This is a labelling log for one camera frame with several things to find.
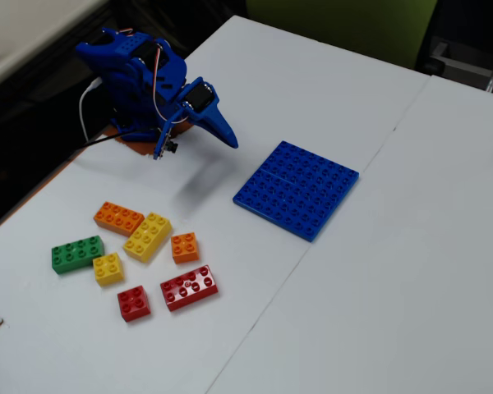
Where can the red 2x2 toy block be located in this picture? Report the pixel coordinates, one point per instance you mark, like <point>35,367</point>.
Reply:
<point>133,303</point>

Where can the yellow 2x4 toy block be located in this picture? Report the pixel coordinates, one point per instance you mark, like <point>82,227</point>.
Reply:
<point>148,238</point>

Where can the blue 8x8 baseplate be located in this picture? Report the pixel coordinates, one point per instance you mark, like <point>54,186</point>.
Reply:
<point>296,191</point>

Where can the green 2x4 toy block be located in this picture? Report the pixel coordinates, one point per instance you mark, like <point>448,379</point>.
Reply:
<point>74,256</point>

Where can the grey metal chair frame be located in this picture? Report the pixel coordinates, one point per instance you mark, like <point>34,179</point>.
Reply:
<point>468,63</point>

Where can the white desk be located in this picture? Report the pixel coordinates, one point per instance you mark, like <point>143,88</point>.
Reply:
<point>24,33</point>

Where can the orange 2x2 toy block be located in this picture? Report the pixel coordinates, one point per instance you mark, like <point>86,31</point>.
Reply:
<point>185,248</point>

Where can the red 2x4 toy block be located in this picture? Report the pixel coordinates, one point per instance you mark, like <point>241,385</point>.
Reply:
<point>189,289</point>

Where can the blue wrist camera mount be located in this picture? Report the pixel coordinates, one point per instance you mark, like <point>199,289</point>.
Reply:
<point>164,139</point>

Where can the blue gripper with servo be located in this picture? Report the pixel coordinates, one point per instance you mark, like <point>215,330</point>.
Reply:
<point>212,116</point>

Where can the orange 2x4 toy block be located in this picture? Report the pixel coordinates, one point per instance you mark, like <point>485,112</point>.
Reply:
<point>117,217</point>

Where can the white foam board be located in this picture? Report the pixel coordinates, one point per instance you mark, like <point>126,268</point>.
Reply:
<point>107,361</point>
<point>394,287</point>

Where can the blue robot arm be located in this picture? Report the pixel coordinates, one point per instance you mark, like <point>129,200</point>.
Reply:
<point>123,82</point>

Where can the yellow 2x2 toy block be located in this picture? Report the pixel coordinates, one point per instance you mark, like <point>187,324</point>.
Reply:
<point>108,268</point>

